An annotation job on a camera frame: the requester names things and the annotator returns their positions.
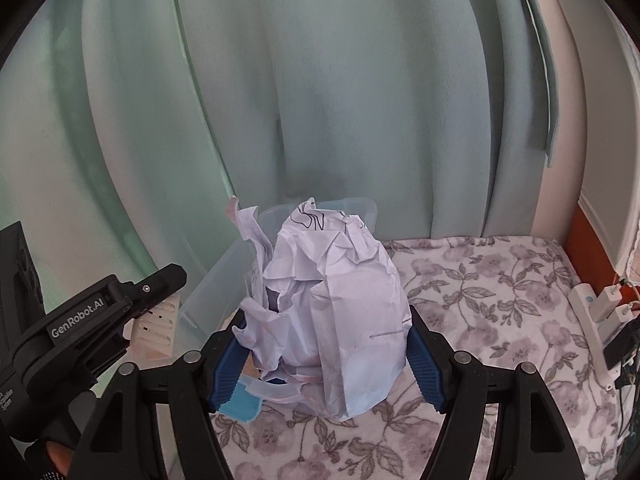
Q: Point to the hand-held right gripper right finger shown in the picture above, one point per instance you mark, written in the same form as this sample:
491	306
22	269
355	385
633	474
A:
425	370

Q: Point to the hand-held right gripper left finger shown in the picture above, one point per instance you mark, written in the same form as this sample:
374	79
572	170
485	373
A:
225	375

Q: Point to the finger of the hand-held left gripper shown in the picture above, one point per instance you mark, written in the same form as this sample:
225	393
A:
107	352
155	282

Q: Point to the clear plastic container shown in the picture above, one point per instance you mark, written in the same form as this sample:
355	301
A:
210	290

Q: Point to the white paper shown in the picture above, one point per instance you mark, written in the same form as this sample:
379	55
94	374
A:
340	300

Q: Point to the person's left hand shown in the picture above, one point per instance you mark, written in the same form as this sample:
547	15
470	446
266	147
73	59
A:
56	457

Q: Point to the white vented plastic piece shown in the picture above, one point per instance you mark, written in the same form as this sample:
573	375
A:
160	330

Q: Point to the white power strip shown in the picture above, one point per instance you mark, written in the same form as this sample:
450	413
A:
582	310

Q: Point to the black power adapter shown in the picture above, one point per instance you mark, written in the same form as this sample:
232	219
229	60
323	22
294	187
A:
620	347

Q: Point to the orange wooden board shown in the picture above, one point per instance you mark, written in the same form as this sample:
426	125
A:
585	245

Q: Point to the green curtain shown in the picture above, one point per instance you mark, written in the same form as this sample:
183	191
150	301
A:
350	85

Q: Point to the white headboard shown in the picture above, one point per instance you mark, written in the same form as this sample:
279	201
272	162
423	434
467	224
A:
600	110

